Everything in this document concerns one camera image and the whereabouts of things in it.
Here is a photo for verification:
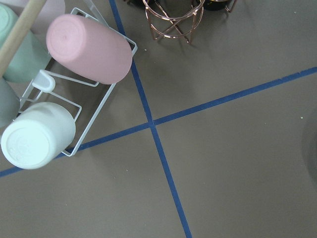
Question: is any pink cup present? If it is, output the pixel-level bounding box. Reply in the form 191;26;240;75
46;14;133;84

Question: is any white cup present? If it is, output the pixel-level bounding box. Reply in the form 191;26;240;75
1;102;76;170

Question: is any mint green cup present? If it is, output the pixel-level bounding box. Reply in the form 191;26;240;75
0;4;51;83

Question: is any grey cup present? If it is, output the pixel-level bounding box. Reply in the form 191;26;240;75
0;78;20;128

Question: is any copper wire bottle rack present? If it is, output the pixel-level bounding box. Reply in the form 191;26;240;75
142;0;238;44

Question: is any white wire cup rack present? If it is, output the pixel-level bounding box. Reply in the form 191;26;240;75
20;3;138;157

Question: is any wooden rack handle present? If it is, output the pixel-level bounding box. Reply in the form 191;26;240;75
0;0;47;77

